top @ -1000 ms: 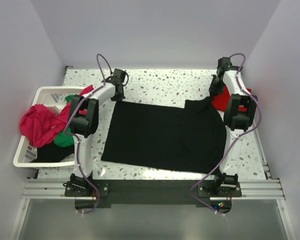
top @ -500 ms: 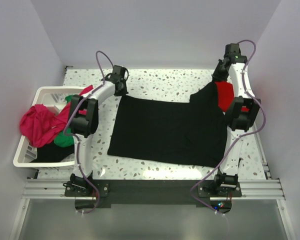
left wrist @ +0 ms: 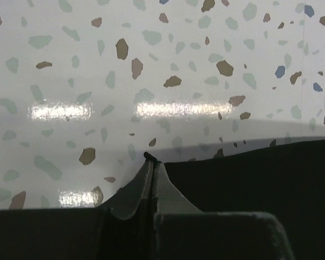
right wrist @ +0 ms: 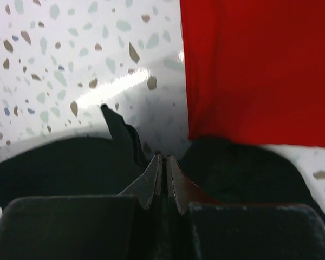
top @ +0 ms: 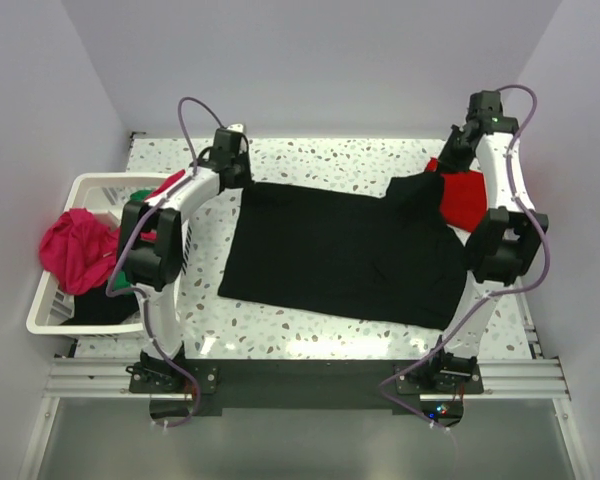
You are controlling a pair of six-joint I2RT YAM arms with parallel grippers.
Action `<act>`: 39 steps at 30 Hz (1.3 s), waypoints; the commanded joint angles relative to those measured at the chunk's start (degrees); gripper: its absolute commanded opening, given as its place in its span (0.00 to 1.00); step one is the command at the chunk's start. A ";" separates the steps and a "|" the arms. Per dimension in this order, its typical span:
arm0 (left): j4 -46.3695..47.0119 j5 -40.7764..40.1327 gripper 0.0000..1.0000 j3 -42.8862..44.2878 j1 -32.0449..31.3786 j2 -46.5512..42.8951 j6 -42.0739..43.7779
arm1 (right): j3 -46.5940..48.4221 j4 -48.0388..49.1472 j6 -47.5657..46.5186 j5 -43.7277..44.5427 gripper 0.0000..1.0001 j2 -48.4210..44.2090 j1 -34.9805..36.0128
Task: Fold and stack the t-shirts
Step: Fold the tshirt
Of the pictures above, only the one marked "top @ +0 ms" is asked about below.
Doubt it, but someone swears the black garment in basket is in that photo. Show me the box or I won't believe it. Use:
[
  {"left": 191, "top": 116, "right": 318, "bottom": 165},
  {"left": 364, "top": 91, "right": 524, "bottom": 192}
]
[{"left": 63, "top": 286, "right": 139, "bottom": 326}]

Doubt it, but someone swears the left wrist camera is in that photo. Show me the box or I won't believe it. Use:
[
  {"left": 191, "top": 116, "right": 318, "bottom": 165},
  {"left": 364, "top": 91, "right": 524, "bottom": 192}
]
[{"left": 213, "top": 123, "right": 249, "bottom": 155}]

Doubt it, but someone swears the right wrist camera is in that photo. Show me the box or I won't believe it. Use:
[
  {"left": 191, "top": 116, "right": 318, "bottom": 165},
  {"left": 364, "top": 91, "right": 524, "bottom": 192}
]
[{"left": 465, "top": 90, "right": 503, "bottom": 122}]

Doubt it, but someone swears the aluminium frame rail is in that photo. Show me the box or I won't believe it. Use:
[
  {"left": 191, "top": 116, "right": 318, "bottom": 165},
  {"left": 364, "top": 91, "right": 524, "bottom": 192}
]
[{"left": 18, "top": 358, "right": 132, "bottom": 479}]

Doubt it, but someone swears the black t-shirt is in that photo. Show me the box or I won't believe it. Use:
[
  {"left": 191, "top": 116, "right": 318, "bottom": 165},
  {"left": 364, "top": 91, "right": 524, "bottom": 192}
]
[{"left": 218, "top": 172, "right": 467, "bottom": 330}]

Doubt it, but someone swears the white plastic laundry basket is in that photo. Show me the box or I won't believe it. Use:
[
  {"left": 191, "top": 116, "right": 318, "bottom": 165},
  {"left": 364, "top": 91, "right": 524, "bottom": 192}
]
[{"left": 26, "top": 172, "right": 168, "bottom": 339}]

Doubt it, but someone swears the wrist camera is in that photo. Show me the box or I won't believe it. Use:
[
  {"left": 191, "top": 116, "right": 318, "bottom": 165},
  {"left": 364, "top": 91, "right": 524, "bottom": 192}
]
[
  {"left": 213, "top": 123, "right": 249, "bottom": 155},
  {"left": 465, "top": 90, "right": 503, "bottom": 122}
]

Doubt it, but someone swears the magenta t-shirt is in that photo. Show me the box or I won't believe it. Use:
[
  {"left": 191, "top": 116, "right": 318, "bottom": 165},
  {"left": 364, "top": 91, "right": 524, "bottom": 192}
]
[{"left": 38, "top": 169, "right": 185, "bottom": 296}]

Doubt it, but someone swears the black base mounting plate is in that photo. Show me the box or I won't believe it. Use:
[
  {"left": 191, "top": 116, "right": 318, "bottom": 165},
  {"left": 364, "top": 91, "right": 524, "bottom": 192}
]
[{"left": 126, "top": 353, "right": 484, "bottom": 427}]

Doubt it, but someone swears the folded red t-shirt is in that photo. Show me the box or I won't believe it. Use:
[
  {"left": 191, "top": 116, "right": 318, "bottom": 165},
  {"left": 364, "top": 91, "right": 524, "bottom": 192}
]
[{"left": 440, "top": 170, "right": 487, "bottom": 233}]

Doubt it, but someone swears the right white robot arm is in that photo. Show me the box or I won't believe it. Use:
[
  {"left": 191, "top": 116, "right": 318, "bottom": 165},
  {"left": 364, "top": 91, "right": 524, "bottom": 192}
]
[{"left": 410, "top": 133, "right": 550, "bottom": 393}]

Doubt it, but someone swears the green t-shirt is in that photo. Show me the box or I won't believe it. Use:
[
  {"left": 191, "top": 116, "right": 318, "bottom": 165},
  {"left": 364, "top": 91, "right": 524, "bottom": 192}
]
[{"left": 112, "top": 189, "right": 154, "bottom": 291}]

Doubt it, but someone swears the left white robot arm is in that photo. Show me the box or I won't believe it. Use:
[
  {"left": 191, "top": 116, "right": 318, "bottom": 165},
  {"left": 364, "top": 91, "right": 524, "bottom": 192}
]
[{"left": 106, "top": 147, "right": 252, "bottom": 394}]

